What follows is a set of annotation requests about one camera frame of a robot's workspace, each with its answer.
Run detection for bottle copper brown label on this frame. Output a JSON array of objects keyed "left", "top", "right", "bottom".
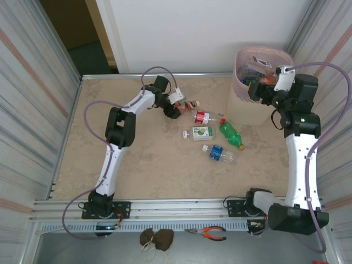
[{"left": 177, "top": 100, "right": 201, "bottom": 113}]

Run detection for clear bottle white label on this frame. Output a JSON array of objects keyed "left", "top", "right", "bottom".
[{"left": 251, "top": 56, "right": 273, "bottom": 69}]

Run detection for bottle lime label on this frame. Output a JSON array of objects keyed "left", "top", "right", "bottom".
[{"left": 181, "top": 125, "right": 217, "bottom": 141}]

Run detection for blue-label bottle white cap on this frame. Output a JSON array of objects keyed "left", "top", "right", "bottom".
[{"left": 202, "top": 145, "right": 239, "bottom": 166}]

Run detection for beige plastic waste bin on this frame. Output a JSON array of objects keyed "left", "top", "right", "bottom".
[{"left": 227, "top": 47, "right": 295, "bottom": 127}]

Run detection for pink plastic bin liner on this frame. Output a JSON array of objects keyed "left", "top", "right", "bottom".
[{"left": 232, "top": 47, "right": 295, "bottom": 101}]

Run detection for red-label bottle red cap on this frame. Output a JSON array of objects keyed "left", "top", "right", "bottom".
[{"left": 191, "top": 109, "right": 227, "bottom": 125}]

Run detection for brown cloth pouch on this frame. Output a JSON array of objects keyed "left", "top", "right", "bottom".
[
  {"left": 139, "top": 228, "right": 156, "bottom": 246},
  {"left": 153, "top": 228, "right": 175, "bottom": 251}
]

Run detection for small black controller board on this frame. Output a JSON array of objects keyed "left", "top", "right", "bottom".
[
  {"left": 246, "top": 219, "right": 267, "bottom": 230},
  {"left": 95, "top": 224, "right": 122, "bottom": 231}
]

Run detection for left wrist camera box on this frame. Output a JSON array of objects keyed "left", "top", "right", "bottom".
[{"left": 167, "top": 86, "right": 187, "bottom": 106}]

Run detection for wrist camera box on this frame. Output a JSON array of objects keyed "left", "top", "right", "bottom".
[
  {"left": 167, "top": 86, "right": 187, "bottom": 106},
  {"left": 273, "top": 64, "right": 297, "bottom": 93}
]

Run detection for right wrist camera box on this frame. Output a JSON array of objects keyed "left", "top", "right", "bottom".
[{"left": 273, "top": 64, "right": 297, "bottom": 93}]

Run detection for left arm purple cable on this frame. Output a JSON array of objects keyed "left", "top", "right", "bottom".
[{"left": 62, "top": 65, "right": 179, "bottom": 240}]

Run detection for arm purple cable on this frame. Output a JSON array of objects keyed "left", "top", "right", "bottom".
[
  {"left": 251, "top": 62, "right": 352, "bottom": 254},
  {"left": 62, "top": 65, "right": 179, "bottom": 240}
]

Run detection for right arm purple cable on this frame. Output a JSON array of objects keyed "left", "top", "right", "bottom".
[{"left": 251, "top": 62, "right": 352, "bottom": 254}]

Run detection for white door frame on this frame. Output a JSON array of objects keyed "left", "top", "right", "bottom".
[{"left": 95, "top": 0, "right": 130, "bottom": 74}]

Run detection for wide aluminium mounting rail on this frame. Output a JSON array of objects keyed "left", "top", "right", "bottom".
[{"left": 29, "top": 195, "right": 329, "bottom": 222}]

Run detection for white slotted cable duct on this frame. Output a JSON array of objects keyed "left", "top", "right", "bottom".
[{"left": 38, "top": 219, "right": 266, "bottom": 233}]

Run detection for orange-handled pliers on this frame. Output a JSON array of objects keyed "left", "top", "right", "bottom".
[{"left": 184, "top": 225, "right": 228, "bottom": 242}]

